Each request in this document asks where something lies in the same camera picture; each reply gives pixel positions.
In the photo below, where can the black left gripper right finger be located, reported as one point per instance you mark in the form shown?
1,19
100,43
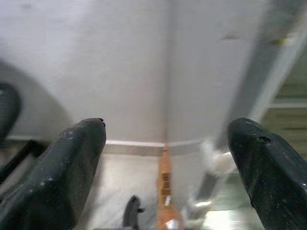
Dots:
275,175

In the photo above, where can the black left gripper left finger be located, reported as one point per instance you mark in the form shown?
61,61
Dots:
52,177

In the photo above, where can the grey steel fridge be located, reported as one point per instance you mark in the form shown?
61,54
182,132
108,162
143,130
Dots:
263,72

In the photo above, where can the small black plastic piece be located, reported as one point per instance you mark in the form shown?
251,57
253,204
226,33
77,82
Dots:
132,210

